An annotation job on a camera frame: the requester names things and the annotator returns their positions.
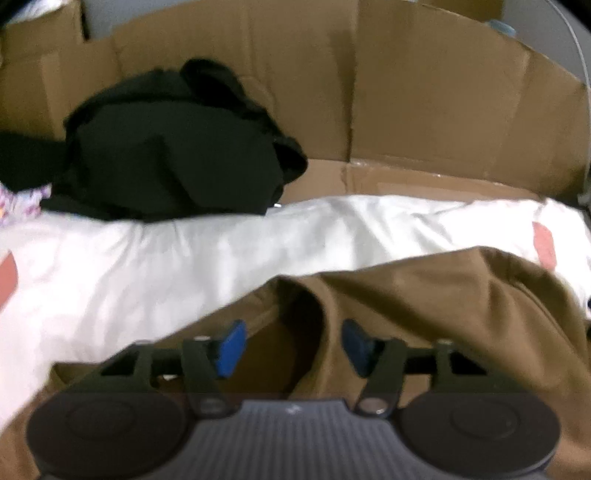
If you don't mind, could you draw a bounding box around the black clothing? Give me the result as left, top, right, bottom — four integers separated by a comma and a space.
41, 58, 309, 222

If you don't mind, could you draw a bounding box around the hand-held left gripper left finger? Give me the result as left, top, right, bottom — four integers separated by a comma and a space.
98, 320, 247, 418

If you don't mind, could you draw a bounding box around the floral cloth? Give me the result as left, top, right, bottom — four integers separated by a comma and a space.
0, 182, 51, 227

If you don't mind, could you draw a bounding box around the brown t-shirt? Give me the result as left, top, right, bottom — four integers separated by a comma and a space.
0, 247, 591, 480

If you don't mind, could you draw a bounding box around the white bear-print blanket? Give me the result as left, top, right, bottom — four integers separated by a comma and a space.
0, 194, 591, 430

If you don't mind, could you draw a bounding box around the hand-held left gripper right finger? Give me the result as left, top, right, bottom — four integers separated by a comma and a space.
341, 318, 491, 420

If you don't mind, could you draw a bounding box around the brown cardboard sheet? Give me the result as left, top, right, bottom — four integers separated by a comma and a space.
0, 0, 591, 204

